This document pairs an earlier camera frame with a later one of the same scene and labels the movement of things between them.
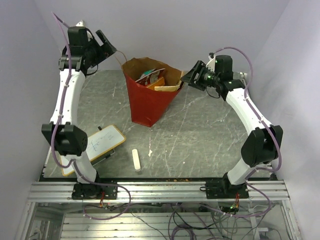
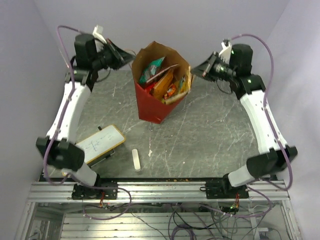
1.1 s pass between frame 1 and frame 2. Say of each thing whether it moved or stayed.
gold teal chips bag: moved
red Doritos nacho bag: moved
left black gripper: moved
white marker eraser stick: stayed
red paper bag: moved
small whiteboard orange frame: stayed
